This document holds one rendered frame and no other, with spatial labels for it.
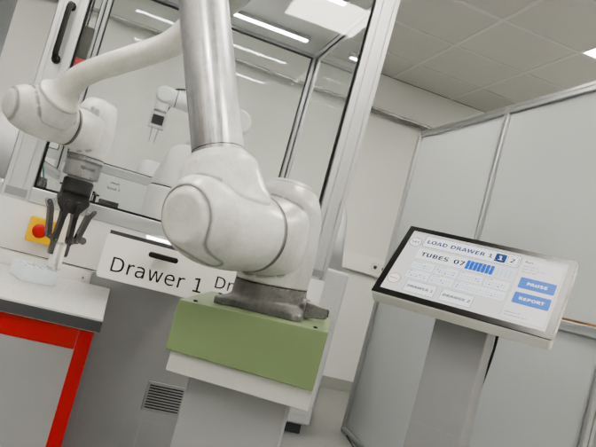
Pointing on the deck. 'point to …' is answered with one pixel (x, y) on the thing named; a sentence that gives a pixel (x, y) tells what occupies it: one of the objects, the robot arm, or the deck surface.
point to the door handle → (62, 31)
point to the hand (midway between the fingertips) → (57, 255)
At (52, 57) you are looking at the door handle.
